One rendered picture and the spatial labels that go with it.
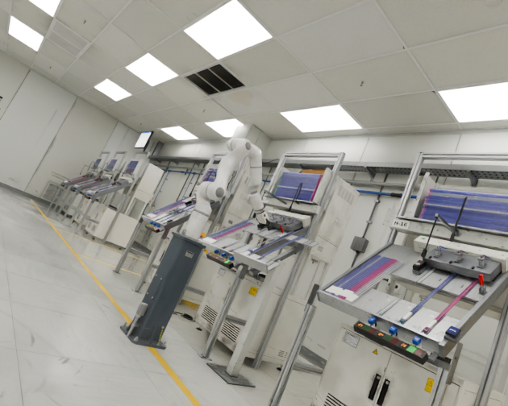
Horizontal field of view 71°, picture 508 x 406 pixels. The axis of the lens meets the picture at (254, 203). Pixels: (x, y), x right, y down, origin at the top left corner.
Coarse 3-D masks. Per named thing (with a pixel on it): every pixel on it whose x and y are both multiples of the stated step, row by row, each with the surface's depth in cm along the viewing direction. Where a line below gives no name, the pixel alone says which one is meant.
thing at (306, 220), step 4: (268, 212) 333; (272, 212) 329; (276, 212) 326; (280, 212) 324; (284, 212) 322; (288, 212) 320; (284, 216) 315; (288, 216) 310; (292, 216) 307; (296, 216) 306; (300, 216) 304; (304, 216) 302; (308, 216) 300; (300, 220) 298; (304, 220) 295; (308, 220) 298; (304, 224) 296; (308, 224) 298
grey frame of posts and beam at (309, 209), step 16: (336, 160) 306; (288, 208) 322; (304, 208) 305; (320, 208) 296; (288, 288) 285; (224, 304) 253; (224, 320) 251; (272, 320) 282; (208, 352) 247; (256, 368) 275
